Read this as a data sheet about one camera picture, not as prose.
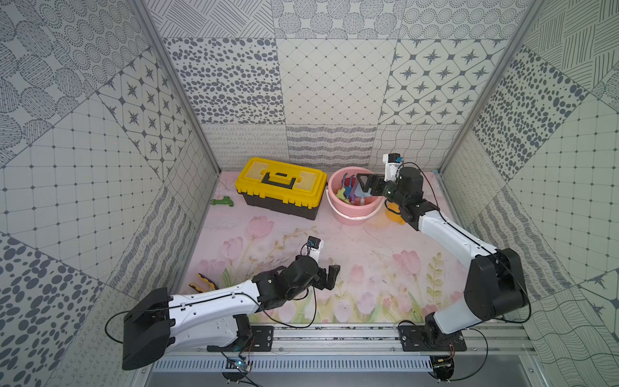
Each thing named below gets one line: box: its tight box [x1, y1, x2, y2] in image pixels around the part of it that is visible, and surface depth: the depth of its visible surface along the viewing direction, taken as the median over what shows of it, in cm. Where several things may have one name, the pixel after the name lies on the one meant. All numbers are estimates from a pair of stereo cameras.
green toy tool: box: [210, 195, 235, 208], surface depth 109 cm
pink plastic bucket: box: [326, 166, 383, 226], surface depth 93 cm
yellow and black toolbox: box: [235, 157, 329, 221], surface depth 96 cm
